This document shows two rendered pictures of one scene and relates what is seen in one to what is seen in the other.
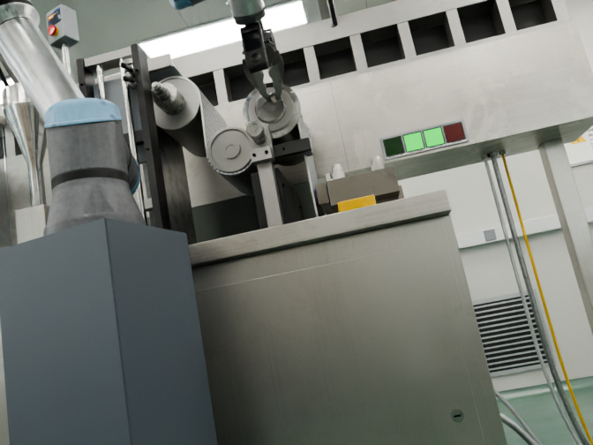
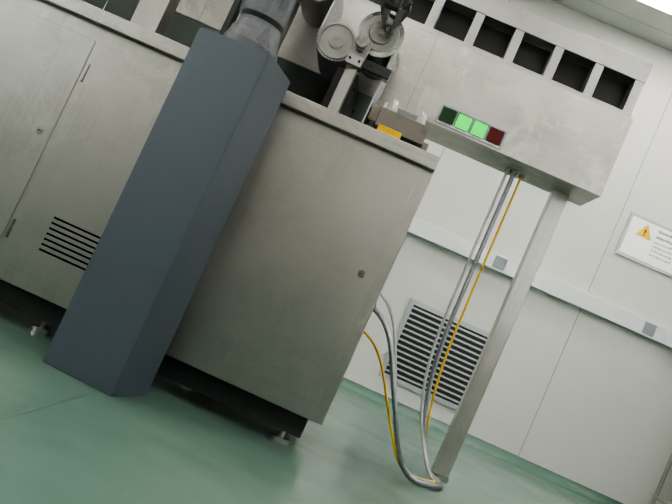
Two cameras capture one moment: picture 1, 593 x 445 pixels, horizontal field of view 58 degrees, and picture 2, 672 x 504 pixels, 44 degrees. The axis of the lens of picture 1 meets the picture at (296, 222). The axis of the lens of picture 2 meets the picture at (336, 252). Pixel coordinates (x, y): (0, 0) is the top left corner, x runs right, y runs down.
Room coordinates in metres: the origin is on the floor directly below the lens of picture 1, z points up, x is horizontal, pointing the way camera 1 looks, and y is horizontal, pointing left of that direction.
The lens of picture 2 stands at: (-1.31, 0.08, 0.39)
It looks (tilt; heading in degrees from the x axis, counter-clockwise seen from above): 4 degrees up; 355
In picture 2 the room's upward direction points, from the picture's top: 24 degrees clockwise
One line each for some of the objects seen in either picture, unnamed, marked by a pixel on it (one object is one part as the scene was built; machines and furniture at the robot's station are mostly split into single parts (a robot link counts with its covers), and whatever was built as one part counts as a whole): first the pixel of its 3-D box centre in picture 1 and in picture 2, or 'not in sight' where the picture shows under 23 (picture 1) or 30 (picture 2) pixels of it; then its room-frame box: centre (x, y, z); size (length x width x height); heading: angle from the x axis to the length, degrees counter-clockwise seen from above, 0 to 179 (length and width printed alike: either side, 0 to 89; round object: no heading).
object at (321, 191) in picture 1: (327, 202); (374, 121); (1.36, -0.09, 1.01); 0.23 x 0.03 x 0.05; 173
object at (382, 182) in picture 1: (365, 203); (398, 139); (1.38, -0.19, 1.00); 0.40 x 0.16 x 0.06; 173
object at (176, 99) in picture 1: (168, 99); not in sight; (1.25, 0.26, 1.34); 0.06 x 0.06 x 0.06; 83
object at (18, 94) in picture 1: (29, 102); not in sight; (1.44, 0.71, 1.50); 0.14 x 0.14 x 0.06
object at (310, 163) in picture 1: (311, 169); (379, 91); (1.36, -0.07, 1.11); 0.23 x 0.01 x 0.18; 173
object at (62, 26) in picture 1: (60, 26); not in sight; (1.35, 0.55, 1.66); 0.07 x 0.07 x 0.10; 62
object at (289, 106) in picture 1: (280, 126); (379, 46); (1.37, -0.01, 1.25); 0.26 x 0.12 x 0.12; 173
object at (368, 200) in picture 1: (357, 207); (388, 134); (0.99, -0.12, 0.91); 0.07 x 0.07 x 0.02; 83
